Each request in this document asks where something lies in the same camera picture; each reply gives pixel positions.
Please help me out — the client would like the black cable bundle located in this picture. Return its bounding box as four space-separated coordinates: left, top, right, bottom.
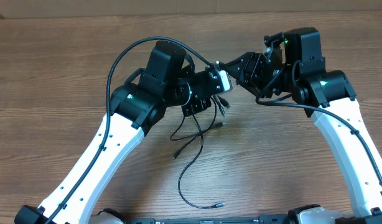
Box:
169 93 231 210

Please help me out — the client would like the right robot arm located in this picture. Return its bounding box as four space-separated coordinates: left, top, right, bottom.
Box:
220 27 382 223

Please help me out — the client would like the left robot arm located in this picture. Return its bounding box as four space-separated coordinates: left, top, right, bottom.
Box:
14 36 231 223

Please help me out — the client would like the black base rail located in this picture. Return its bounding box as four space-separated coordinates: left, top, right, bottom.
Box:
94 203 382 224

